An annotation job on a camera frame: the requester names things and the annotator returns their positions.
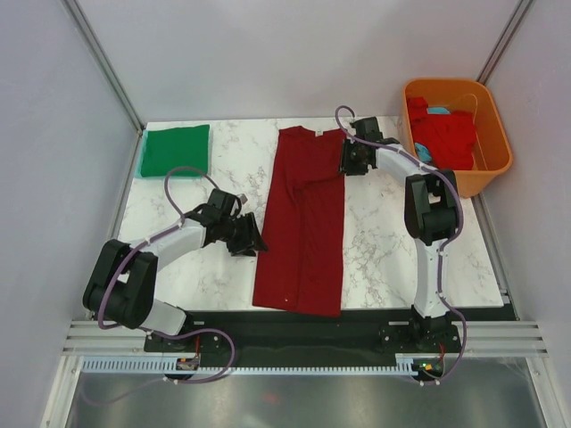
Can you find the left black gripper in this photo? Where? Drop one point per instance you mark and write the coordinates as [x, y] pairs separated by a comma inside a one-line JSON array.
[[250, 233]]

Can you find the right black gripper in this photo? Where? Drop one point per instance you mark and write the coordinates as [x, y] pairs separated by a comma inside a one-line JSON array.
[[346, 164]]

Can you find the dark red t shirt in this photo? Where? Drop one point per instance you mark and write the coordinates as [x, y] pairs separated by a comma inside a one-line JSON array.
[[302, 269]]

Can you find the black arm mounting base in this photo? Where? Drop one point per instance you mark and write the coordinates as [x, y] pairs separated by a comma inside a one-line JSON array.
[[387, 330]]

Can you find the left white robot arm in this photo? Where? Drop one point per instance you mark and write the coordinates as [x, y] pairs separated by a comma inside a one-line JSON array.
[[121, 288]]

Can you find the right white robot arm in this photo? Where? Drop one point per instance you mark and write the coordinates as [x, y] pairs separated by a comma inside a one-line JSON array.
[[433, 214]]

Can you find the light blue t shirt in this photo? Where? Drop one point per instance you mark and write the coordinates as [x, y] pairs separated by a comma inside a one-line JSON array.
[[422, 152]]

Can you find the bright red t shirt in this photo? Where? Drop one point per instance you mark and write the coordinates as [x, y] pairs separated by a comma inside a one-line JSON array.
[[449, 138]]

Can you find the folded green t shirt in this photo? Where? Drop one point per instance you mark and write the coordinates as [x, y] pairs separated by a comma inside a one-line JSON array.
[[171, 148]]

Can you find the orange plastic basket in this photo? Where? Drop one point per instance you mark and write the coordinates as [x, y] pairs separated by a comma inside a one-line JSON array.
[[492, 153]]

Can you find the folded teal t shirt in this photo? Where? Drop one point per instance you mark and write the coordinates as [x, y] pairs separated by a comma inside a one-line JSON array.
[[140, 154]]

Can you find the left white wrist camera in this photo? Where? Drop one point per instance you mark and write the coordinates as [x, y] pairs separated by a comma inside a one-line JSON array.
[[241, 198]]

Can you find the white slotted cable duct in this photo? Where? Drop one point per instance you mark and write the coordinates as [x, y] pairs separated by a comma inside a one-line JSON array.
[[263, 361]]

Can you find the aluminium rail profile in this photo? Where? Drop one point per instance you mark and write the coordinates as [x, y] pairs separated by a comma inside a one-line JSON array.
[[485, 339]]

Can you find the right aluminium frame post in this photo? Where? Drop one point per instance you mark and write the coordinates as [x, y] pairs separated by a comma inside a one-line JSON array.
[[516, 19]]

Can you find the aluminium frame post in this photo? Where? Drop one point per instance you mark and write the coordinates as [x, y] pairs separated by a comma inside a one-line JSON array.
[[516, 19], [94, 46]]

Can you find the left aluminium frame post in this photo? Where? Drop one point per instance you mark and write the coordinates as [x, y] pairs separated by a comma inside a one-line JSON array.
[[94, 46]]

